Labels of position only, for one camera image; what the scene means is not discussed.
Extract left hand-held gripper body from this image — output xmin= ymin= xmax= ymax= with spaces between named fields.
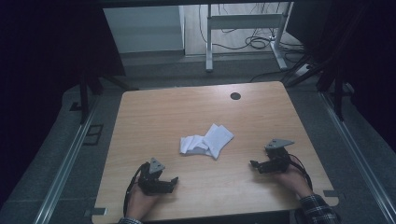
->
xmin=137 ymin=157 xmax=175 ymax=196

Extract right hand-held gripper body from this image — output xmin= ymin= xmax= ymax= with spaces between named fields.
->
xmin=263 ymin=138 xmax=295 ymax=175

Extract person's left hand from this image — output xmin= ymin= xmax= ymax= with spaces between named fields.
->
xmin=125 ymin=182 xmax=161 ymax=221

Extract person's right hand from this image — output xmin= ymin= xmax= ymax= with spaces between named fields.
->
xmin=274 ymin=163 xmax=313 ymax=199

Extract black metal stand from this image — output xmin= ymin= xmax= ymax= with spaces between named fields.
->
xmin=78 ymin=66 xmax=139 ymax=125
xmin=284 ymin=55 xmax=356 ymax=122

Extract white power strip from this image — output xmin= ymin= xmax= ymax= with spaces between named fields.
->
xmin=293 ymin=63 xmax=313 ymax=77

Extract dark curtain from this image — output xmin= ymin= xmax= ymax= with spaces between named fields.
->
xmin=0 ymin=0 xmax=127 ymax=206
xmin=286 ymin=0 xmax=396 ymax=153

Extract white panel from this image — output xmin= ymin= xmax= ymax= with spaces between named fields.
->
xmin=103 ymin=5 xmax=185 ymax=54

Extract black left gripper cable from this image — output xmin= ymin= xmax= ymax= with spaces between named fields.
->
xmin=122 ymin=161 xmax=148 ymax=217

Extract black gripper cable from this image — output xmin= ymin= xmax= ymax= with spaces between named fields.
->
xmin=122 ymin=161 xmax=148 ymax=217
xmin=288 ymin=153 xmax=314 ymax=191

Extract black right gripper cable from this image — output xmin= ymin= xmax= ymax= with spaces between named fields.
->
xmin=288 ymin=153 xmax=314 ymax=191

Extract grey metal table bracket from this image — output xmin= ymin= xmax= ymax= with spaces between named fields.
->
xmin=322 ymin=189 xmax=346 ymax=200
xmin=83 ymin=207 xmax=107 ymax=217

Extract black square floor frame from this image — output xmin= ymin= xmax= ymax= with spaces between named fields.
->
xmin=82 ymin=123 xmax=105 ymax=147

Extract aluminium floor rail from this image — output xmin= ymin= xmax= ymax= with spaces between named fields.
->
xmin=318 ymin=91 xmax=396 ymax=224
xmin=32 ymin=92 xmax=102 ymax=224

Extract black floor cables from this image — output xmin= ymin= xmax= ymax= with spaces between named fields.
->
xmin=198 ymin=3 xmax=307 ymax=83

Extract white metal desk frame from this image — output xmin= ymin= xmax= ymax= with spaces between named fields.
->
xmin=205 ymin=2 xmax=294 ymax=73

